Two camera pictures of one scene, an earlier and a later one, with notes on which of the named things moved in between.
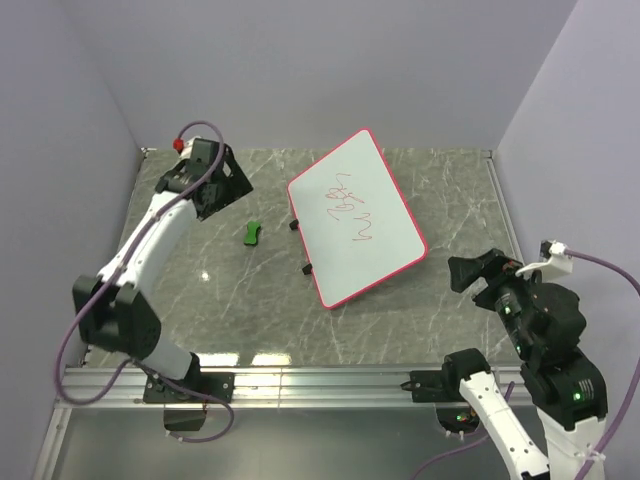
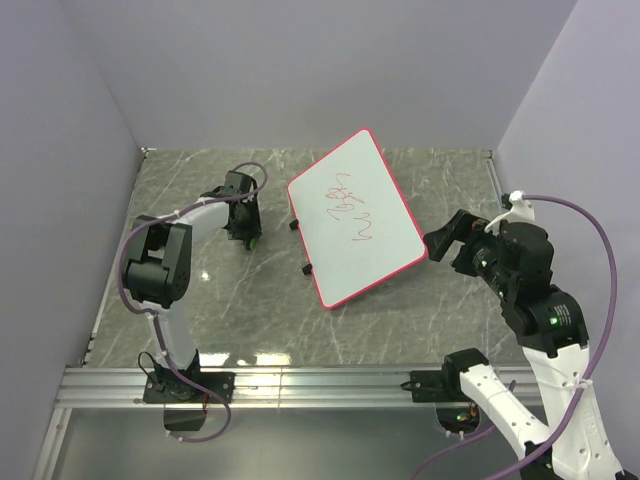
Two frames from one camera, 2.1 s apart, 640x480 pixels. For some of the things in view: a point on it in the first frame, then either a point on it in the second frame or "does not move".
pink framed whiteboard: x=354 y=222 does not move
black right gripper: x=498 y=267 → x=466 y=226
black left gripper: x=235 y=187 → x=253 y=228
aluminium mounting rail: x=324 y=387 does not move
